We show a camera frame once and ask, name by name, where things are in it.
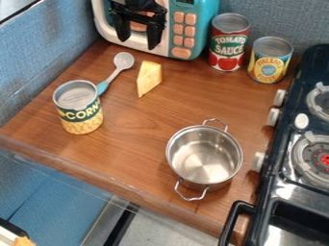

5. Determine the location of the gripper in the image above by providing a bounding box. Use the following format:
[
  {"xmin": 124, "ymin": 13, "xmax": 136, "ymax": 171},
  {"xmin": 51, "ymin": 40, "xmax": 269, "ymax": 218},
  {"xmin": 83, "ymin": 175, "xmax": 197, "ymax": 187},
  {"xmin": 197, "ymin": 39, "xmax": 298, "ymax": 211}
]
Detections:
[{"xmin": 108, "ymin": 0, "xmax": 170, "ymax": 52}]

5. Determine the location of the red can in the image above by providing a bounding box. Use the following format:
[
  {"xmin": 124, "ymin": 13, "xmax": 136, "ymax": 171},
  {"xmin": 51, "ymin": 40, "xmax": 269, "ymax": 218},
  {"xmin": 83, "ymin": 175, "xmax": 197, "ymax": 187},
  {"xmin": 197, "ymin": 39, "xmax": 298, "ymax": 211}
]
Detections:
[{"xmin": 207, "ymin": 12, "xmax": 252, "ymax": 73}]

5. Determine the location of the yellow corn can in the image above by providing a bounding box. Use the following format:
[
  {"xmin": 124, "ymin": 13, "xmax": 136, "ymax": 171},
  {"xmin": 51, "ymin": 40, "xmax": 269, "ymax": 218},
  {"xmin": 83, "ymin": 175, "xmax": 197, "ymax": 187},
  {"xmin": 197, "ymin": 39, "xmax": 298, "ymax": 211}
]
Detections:
[{"xmin": 51, "ymin": 79, "xmax": 106, "ymax": 135}]

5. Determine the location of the yellow pineapple can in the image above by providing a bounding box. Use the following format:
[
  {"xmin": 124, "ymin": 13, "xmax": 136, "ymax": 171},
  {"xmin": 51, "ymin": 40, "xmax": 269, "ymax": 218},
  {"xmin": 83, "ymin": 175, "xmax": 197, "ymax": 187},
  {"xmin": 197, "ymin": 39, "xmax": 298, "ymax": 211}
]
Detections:
[{"xmin": 246, "ymin": 36, "xmax": 296, "ymax": 86}]

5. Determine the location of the yellow toy cheese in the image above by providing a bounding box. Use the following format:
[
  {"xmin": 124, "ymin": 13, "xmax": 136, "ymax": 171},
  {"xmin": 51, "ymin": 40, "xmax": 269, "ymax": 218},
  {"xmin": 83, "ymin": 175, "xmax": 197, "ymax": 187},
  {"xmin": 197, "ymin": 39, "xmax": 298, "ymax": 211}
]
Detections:
[{"xmin": 135, "ymin": 60, "xmax": 165, "ymax": 99}]

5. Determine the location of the toy microwave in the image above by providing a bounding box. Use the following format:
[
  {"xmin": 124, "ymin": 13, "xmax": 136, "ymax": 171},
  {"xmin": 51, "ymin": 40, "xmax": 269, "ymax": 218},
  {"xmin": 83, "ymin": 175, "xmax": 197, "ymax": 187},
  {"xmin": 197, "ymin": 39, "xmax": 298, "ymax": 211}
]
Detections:
[{"xmin": 89, "ymin": 0, "xmax": 221, "ymax": 62}]

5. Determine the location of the silver pot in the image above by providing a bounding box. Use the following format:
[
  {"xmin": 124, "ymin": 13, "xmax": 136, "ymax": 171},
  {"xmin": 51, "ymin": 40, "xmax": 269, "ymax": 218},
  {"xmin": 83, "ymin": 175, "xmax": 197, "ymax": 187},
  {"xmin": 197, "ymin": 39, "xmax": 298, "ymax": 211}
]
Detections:
[{"xmin": 164, "ymin": 117, "xmax": 246, "ymax": 203}]

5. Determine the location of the toy stove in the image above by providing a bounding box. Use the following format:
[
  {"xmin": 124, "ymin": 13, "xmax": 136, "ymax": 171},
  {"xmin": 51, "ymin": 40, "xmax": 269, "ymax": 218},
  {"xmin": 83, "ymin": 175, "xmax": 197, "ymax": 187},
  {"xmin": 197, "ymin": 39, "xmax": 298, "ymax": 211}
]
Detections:
[{"xmin": 216, "ymin": 43, "xmax": 329, "ymax": 246}]

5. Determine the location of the grey spoon with blue handle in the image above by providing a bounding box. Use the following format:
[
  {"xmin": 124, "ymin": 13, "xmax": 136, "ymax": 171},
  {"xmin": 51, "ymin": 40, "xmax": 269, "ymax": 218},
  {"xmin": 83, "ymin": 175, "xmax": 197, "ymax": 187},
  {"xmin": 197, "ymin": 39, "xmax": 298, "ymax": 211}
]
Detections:
[{"xmin": 94, "ymin": 51, "xmax": 137, "ymax": 97}]

